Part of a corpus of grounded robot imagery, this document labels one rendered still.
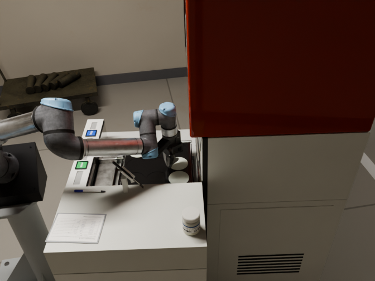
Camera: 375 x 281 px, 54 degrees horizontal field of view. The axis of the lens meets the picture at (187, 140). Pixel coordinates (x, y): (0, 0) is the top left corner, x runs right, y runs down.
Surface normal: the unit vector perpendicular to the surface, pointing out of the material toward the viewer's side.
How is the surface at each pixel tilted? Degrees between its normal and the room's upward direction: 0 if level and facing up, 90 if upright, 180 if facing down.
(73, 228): 0
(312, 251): 90
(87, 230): 0
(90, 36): 90
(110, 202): 0
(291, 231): 90
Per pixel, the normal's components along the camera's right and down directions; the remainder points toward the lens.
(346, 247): -0.03, -0.79
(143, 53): 0.17, 0.60
